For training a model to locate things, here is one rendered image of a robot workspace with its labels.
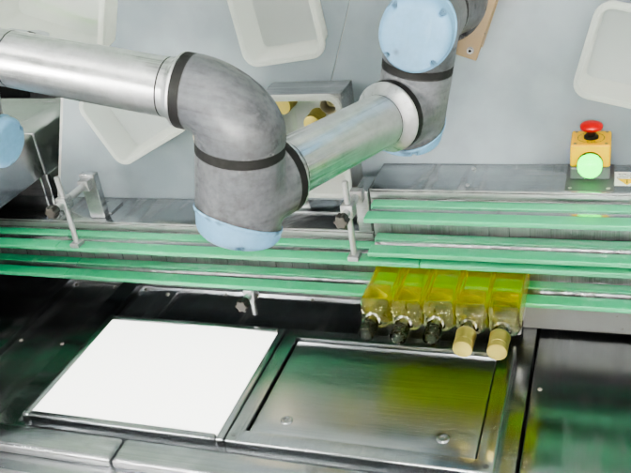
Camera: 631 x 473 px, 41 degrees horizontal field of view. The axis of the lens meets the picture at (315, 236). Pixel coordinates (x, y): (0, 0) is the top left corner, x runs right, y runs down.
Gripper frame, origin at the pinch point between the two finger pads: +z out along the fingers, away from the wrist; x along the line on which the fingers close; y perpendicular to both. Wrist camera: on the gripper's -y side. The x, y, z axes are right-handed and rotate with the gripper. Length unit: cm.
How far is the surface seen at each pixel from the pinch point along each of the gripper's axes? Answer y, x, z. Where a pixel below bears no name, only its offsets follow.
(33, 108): 39, 53, 47
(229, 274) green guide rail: -31, 53, 13
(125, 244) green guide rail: -8, 52, 11
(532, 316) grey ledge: -94, 41, 18
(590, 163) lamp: -93, 8, 25
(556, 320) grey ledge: -99, 41, 18
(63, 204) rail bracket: 5.9, 44.7, 8.8
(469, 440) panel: -88, 39, -18
